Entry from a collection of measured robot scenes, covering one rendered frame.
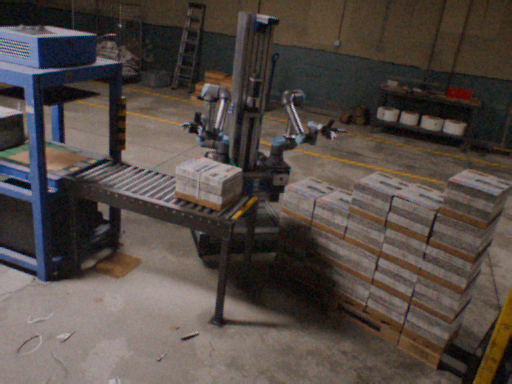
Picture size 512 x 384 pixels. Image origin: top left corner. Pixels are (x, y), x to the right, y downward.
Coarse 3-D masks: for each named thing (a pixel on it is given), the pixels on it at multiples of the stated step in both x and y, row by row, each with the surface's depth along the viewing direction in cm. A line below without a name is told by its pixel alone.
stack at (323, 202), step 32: (288, 192) 365; (320, 192) 361; (288, 224) 372; (352, 224) 333; (288, 256) 380; (352, 256) 338; (416, 256) 306; (320, 288) 365; (352, 288) 344; (352, 320) 351
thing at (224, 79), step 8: (208, 72) 991; (216, 72) 1003; (224, 72) 1012; (208, 80) 995; (216, 80) 988; (224, 80) 941; (200, 88) 962; (192, 96) 974; (200, 96) 967; (216, 104) 961
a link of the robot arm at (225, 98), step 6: (222, 90) 374; (228, 90) 377; (222, 96) 373; (228, 96) 374; (222, 102) 372; (228, 102) 374; (222, 108) 370; (222, 114) 369; (216, 120) 368; (222, 120) 367; (216, 126) 365; (222, 126) 367; (210, 132) 363; (216, 132) 363; (222, 132) 364; (210, 138) 364; (216, 138) 363; (222, 138) 364
